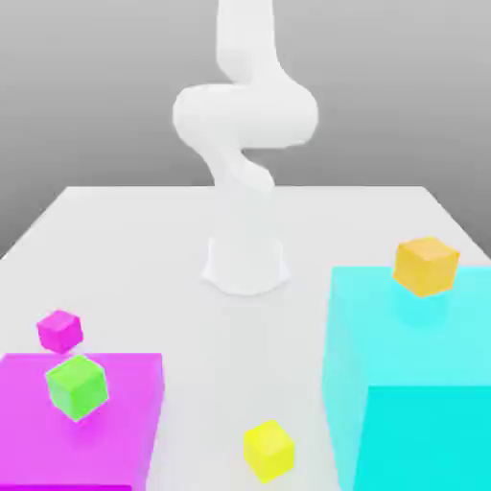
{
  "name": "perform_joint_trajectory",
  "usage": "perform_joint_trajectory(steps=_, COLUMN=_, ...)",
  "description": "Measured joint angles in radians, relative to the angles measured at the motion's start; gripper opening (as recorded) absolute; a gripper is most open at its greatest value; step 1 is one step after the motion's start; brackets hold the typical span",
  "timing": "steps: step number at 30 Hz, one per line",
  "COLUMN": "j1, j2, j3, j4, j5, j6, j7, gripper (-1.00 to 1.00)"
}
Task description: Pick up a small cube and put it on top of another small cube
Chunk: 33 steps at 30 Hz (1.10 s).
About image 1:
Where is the small orange cube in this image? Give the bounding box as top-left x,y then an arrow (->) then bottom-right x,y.
391,235 -> 461,299

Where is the small magenta cube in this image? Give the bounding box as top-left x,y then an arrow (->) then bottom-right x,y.
35,309 -> 84,355

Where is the small yellow cube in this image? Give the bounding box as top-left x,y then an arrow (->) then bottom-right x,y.
243,418 -> 296,485

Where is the small green cube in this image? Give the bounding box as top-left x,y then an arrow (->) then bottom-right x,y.
45,354 -> 109,423

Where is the large cyan box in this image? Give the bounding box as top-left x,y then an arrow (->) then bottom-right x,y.
320,264 -> 491,491

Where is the large magenta box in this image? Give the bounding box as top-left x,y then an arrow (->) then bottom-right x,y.
0,351 -> 166,491

